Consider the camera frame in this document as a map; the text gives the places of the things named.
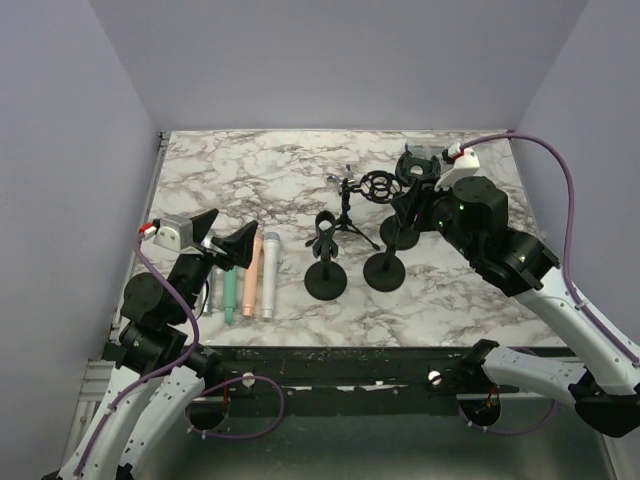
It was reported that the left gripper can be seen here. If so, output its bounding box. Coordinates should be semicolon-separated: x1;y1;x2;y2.
170;209;257;323

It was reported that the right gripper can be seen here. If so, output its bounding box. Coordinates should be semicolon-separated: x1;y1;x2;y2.
390;173;478;260

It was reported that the black stand of pink microphone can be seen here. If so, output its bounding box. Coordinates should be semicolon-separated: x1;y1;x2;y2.
379;152;441;251

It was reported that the black tripod shock-mount stand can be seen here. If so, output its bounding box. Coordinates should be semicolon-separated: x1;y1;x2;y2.
327;165;403;252

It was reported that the teal microphone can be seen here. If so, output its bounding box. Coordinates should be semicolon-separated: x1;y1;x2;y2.
223;267;238;325

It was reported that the grey mesh microphone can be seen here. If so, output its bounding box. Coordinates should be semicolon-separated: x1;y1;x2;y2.
199;266;215;316

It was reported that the white microphone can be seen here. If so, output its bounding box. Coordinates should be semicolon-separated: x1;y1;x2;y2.
262;232;281;320

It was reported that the pink microphone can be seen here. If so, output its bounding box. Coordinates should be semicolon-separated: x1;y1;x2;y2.
242;232;263;318

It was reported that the black stand of white microphone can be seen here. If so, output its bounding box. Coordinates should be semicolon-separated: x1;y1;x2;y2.
363;216;406;293

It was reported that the black round-base mic stand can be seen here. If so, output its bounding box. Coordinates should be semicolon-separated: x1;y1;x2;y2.
304;210;347;301

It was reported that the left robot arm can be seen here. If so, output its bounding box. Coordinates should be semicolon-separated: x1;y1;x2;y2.
49;209;258;479

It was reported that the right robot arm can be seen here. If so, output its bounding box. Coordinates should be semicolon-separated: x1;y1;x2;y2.
391;176;639;438

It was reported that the clear plastic screw box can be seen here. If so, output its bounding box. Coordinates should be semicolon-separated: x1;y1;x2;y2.
405;141;445;161

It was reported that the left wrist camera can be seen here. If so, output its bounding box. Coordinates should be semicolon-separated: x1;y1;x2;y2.
139;215;194;253

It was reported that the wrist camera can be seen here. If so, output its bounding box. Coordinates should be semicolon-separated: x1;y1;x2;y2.
139;215;194;253
435;143;480;191

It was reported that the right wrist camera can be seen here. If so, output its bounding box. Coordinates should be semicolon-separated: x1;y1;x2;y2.
435;143;480;191

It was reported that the aluminium frame rail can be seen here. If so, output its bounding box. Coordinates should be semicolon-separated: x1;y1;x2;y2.
59;131;173;479

